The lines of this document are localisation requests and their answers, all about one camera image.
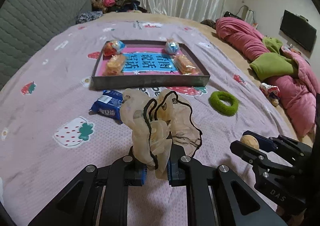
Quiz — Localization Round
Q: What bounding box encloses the orange wrapped biscuit pack right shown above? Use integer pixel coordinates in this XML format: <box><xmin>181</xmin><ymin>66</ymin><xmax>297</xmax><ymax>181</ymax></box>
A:
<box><xmin>174</xmin><ymin>54</ymin><xmax>200</xmax><ymax>75</ymax></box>

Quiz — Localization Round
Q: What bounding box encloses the black wall television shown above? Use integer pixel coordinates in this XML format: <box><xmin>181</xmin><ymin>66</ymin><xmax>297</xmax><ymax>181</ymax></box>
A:
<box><xmin>280</xmin><ymin>10</ymin><xmax>317</xmax><ymax>52</ymax></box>

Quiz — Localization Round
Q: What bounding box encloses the small white red plush toy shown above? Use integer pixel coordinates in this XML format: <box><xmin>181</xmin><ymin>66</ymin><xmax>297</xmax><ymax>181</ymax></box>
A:
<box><xmin>259</xmin><ymin>82</ymin><xmax>280</xmax><ymax>107</ymax></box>

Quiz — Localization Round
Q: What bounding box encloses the orange wrapped biscuit pack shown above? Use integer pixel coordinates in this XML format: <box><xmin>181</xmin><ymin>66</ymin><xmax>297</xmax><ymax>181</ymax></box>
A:
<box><xmin>174</xmin><ymin>54</ymin><xmax>200</xmax><ymax>75</ymax></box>
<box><xmin>103</xmin><ymin>54</ymin><xmax>126</xmax><ymax>76</ymax></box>

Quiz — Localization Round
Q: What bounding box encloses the small tan wooden ball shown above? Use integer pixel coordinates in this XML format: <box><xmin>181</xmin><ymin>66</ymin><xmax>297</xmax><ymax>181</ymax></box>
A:
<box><xmin>240</xmin><ymin>135</ymin><xmax>259</xmax><ymax>150</ymax></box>

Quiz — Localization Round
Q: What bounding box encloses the green fleece blanket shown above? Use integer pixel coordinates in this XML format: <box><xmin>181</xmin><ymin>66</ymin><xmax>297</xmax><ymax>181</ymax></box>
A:
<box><xmin>249</xmin><ymin>36</ymin><xmax>298</xmax><ymax>81</ymax></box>

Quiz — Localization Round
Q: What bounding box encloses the beige black-trimmed scrunchie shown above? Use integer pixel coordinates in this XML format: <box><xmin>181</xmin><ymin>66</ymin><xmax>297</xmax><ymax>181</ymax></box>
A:
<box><xmin>120</xmin><ymin>88</ymin><xmax>202</xmax><ymax>179</ymax></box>

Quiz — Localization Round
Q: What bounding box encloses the white cluttered side cabinet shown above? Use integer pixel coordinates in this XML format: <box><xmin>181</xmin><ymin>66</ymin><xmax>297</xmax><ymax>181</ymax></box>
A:
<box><xmin>223</xmin><ymin>5</ymin><xmax>258</xmax><ymax>29</ymax></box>

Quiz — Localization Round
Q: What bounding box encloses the pink quilt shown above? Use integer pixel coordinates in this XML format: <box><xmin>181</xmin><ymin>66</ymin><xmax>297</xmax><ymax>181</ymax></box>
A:
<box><xmin>215</xmin><ymin>17</ymin><xmax>319</xmax><ymax>137</ymax></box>

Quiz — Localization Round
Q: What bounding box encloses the orange wrapped biscuit pack left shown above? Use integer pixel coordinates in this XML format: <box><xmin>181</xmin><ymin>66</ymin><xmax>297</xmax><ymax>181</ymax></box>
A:
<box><xmin>103</xmin><ymin>54</ymin><xmax>126</xmax><ymax>76</ymax></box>

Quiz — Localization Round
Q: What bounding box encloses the shallow dark cardboard tray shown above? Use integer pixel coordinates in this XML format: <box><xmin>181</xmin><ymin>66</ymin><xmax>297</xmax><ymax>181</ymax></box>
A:
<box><xmin>91</xmin><ymin>40</ymin><xmax>210</xmax><ymax>91</ymax></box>

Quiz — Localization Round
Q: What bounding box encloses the green fuzzy hair ring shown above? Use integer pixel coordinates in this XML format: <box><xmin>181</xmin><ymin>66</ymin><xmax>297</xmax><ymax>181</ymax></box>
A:
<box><xmin>209</xmin><ymin>90</ymin><xmax>240</xmax><ymax>117</ymax></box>

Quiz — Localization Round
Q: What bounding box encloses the pile of clothes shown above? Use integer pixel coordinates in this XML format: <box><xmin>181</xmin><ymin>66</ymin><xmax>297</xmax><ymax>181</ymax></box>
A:
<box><xmin>91</xmin><ymin>0</ymin><xmax>148</xmax><ymax>14</ymax></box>

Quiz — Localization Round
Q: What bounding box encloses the blue white wrapped candy ball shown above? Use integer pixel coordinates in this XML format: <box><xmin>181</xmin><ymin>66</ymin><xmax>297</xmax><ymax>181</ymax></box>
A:
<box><xmin>165</xmin><ymin>39</ymin><xmax>180</xmax><ymax>55</ymax></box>

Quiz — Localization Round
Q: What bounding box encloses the red blue wrapped candy ball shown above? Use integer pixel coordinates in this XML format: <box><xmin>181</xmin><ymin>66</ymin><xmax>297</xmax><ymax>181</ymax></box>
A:
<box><xmin>102</xmin><ymin>40</ymin><xmax>125</xmax><ymax>56</ymax></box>

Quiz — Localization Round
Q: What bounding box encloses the blue patterned folded cloth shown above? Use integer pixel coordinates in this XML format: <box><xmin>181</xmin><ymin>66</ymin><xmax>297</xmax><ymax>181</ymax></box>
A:
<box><xmin>76</xmin><ymin>11</ymin><xmax>103</xmax><ymax>24</ymax></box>

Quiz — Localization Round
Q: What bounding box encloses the blue cookie packet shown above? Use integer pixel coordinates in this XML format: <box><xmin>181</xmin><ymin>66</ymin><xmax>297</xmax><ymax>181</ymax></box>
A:
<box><xmin>90</xmin><ymin>90</ymin><xmax>123</xmax><ymax>124</ymax></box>

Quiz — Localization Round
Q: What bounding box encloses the grey quilted headboard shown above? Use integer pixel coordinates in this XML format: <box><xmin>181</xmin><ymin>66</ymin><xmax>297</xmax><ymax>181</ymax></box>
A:
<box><xmin>1</xmin><ymin>0</ymin><xmax>92</xmax><ymax>87</ymax></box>

